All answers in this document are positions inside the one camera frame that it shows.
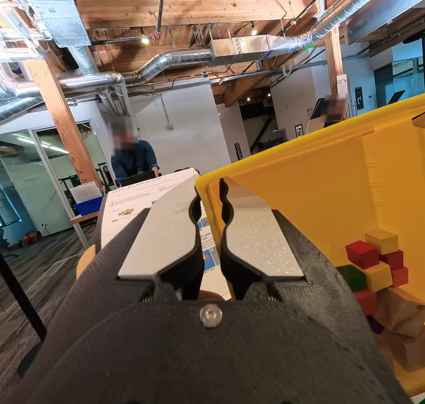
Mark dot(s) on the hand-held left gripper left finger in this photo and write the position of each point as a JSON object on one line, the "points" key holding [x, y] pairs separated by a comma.
{"points": [[166, 238]]}

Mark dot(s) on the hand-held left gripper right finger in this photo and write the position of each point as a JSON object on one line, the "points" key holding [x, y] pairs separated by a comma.
{"points": [[259, 241]]}

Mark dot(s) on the yellow plastic box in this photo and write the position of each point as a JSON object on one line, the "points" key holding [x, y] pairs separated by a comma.
{"points": [[315, 195]]}

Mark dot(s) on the pile of wooden coloured cubes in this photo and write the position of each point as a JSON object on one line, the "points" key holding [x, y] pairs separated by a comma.
{"points": [[375, 271]]}

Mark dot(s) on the printed instruction sheet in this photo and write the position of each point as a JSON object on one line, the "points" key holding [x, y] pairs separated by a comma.
{"points": [[132, 198]]}

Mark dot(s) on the black laptop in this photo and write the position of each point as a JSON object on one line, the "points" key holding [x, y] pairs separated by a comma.
{"points": [[136, 179]]}

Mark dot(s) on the small wooden desk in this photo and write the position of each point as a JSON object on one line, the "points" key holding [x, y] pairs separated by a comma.
{"points": [[84, 219]]}

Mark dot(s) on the blue plastic bin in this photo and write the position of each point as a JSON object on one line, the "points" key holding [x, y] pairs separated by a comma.
{"points": [[88, 206]]}

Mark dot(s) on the white bubble sheet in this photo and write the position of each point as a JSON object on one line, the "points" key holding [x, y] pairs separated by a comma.
{"points": [[84, 191]]}

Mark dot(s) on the tablet on floor stand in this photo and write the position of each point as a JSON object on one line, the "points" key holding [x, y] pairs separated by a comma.
{"points": [[237, 150]]}

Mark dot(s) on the dark computer monitor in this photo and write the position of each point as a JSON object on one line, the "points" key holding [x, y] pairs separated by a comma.
{"points": [[280, 135]]}

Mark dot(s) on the framed marker sign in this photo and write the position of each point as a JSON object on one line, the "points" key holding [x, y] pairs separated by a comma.
{"points": [[298, 131]]}

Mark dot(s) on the wooden panel stand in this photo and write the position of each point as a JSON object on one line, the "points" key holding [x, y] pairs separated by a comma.
{"points": [[313, 127]]}

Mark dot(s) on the red object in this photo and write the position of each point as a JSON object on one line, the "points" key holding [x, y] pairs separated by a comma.
{"points": [[31, 238]]}

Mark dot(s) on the black angled board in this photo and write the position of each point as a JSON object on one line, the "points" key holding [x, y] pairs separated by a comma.
{"points": [[314, 110], [396, 97]]}

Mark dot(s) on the black stand pole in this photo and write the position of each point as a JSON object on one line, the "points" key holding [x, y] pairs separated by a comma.
{"points": [[21, 298]]}

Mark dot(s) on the white paper sign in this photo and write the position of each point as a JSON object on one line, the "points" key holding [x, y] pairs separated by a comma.
{"points": [[342, 84]]}

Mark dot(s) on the ceiling spot lamp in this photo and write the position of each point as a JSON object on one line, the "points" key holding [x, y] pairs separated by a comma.
{"points": [[145, 40], [254, 31]]}

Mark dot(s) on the metal wall conduit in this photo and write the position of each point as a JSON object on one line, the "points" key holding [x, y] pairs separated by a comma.
{"points": [[170, 126]]}

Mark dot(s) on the light wooden post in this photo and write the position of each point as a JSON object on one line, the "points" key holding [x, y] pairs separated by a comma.
{"points": [[63, 118]]}

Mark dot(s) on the dark wall sign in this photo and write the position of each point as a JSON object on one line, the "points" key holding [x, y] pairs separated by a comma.
{"points": [[359, 98]]}

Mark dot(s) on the spiral metal air duct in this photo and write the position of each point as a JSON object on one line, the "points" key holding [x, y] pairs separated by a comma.
{"points": [[332, 22], [166, 60]]}

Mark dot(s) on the large smooth metal duct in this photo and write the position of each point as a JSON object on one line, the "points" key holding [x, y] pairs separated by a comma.
{"points": [[83, 80]]}

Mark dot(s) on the rectangular metal duct box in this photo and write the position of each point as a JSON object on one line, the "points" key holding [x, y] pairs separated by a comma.
{"points": [[239, 47]]}

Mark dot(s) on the wooden post with sign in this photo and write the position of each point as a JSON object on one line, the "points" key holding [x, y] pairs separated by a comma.
{"points": [[333, 59]]}

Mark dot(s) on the wide rectangular metal duct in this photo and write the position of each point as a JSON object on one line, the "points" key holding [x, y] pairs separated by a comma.
{"points": [[56, 12]]}

